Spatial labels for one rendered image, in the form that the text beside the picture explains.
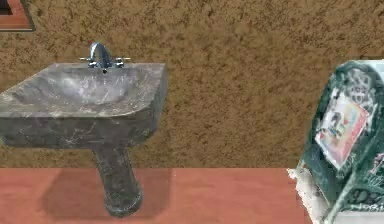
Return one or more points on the chrome sink faucet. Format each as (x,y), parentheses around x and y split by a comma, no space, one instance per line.
(99,55)

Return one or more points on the grey stone pedestal sink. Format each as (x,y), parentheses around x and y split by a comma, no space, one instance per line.
(83,100)

